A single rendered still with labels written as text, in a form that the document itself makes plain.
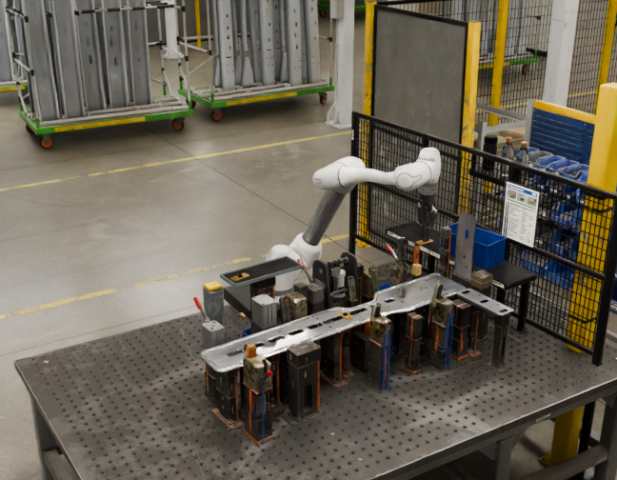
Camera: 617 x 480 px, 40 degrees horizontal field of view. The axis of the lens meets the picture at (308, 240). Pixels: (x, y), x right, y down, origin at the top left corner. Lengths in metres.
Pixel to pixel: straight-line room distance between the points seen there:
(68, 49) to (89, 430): 7.10
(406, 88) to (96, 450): 3.80
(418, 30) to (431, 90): 0.44
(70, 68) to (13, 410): 5.83
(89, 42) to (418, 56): 5.33
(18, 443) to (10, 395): 0.51
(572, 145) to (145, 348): 2.99
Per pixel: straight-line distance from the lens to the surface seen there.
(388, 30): 6.53
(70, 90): 10.38
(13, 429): 5.12
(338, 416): 3.71
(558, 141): 5.76
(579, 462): 4.43
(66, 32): 10.33
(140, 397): 3.90
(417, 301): 4.02
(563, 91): 8.12
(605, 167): 4.02
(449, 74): 5.99
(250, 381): 3.43
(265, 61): 11.73
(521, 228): 4.34
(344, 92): 10.78
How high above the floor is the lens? 2.79
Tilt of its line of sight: 22 degrees down
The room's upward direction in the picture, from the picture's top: straight up
